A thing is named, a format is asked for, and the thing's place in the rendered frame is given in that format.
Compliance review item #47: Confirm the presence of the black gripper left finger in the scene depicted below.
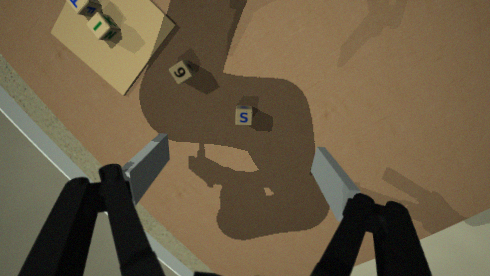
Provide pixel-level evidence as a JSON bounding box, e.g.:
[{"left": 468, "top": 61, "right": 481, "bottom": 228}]
[{"left": 18, "top": 133, "right": 170, "bottom": 276}]

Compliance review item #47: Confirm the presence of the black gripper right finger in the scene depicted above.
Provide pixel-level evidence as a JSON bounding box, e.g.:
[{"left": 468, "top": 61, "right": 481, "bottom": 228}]
[{"left": 310, "top": 147, "right": 432, "bottom": 276}]

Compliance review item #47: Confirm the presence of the tan mat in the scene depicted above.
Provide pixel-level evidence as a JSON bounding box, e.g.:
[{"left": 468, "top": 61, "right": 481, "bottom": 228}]
[{"left": 51, "top": 0, "right": 176, "bottom": 95}]

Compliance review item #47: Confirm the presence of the cream block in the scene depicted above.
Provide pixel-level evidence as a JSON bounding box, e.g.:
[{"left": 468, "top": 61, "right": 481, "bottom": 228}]
[
  {"left": 235, "top": 105, "right": 253, "bottom": 126},
  {"left": 66, "top": 0, "right": 101, "bottom": 17},
  {"left": 86, "top": 12, "right": 120, "bottom": 41},
  {"left": 169, "top": 60, "right": 196, "bottom": 84}
]

